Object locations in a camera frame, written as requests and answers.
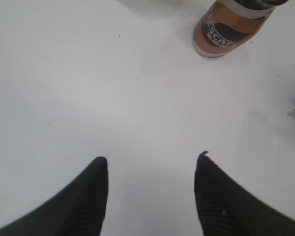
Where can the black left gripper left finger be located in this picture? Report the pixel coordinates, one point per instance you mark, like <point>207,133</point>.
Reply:
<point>77,210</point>

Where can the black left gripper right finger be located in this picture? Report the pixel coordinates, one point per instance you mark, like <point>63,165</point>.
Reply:
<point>225,208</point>

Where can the brown coffee bottle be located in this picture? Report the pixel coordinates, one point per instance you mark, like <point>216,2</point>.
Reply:
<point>228,24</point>

